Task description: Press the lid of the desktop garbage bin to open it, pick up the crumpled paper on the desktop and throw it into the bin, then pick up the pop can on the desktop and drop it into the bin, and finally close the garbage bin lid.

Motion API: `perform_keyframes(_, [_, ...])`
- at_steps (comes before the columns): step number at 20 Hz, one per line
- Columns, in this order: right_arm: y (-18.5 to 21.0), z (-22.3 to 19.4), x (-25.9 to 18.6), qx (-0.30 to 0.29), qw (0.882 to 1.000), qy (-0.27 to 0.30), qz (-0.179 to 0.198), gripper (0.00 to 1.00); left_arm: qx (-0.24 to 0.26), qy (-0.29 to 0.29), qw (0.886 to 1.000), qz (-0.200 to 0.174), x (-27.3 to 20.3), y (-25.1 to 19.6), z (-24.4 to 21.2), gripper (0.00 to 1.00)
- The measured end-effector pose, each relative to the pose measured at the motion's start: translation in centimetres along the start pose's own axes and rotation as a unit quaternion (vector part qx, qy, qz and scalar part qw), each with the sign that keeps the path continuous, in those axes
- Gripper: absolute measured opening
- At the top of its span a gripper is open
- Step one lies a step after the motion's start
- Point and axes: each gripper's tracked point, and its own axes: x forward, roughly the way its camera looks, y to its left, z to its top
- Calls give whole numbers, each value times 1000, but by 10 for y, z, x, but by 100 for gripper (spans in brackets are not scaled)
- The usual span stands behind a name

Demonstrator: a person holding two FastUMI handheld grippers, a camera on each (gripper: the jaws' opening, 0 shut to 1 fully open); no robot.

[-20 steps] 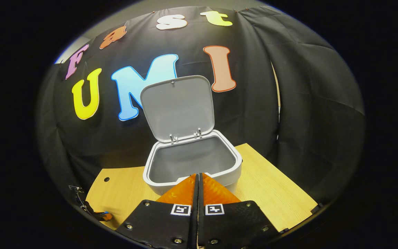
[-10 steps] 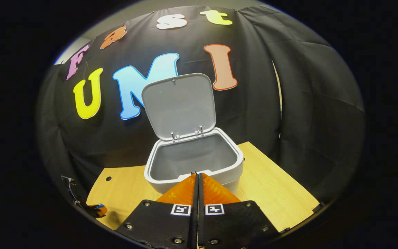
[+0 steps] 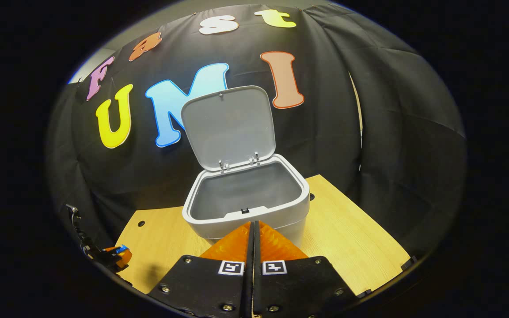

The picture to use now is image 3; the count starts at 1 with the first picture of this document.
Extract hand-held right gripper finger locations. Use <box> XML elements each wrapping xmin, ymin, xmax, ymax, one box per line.
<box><xmin>148</xmin><ymin>222</ymin><xmax>255</xmax><ymax>318</ymax></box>
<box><xmin>255</xmin><ymin>222</ymin><xmax>360</xmax><ymax>318</ymax></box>

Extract white desktop garbage bin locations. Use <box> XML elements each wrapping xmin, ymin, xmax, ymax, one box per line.
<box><xmin>182</xmin><ymin>85</ymin><xmax>311</xmax><ymax>249</ymax></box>

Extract black backdrop cloth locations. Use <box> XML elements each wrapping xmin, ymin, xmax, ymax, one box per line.
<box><xmin>46</xmin><ymin>4</ymin><xmax>467</xmax><ymax>265</ymax></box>

